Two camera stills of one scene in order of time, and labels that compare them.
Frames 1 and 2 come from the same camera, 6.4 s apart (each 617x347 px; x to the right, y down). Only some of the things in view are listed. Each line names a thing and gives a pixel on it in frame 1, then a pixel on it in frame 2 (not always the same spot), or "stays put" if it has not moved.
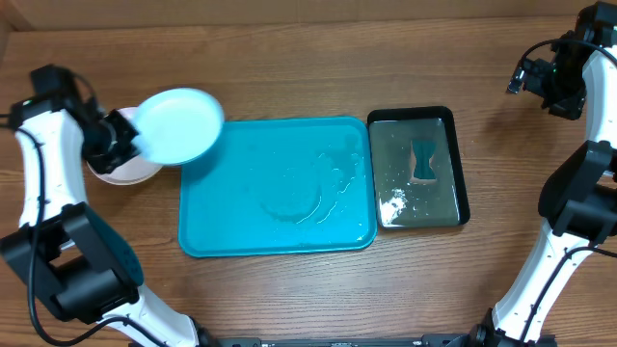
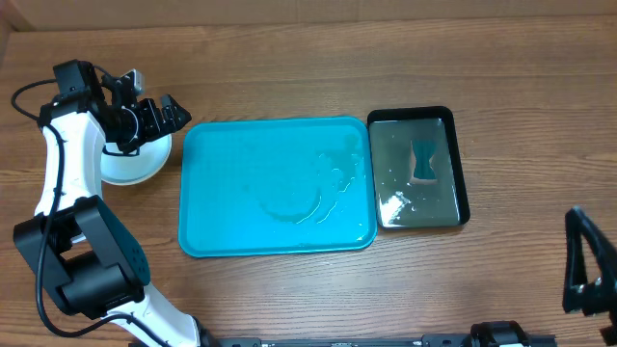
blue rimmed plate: (176, 125) -> (135, 169)
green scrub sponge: (421, 171) stays put
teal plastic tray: (281, 186) stays put
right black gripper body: (538, 82) -> (587, 290)
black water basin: (403, 202) stays put
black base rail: (445, 340) stays put
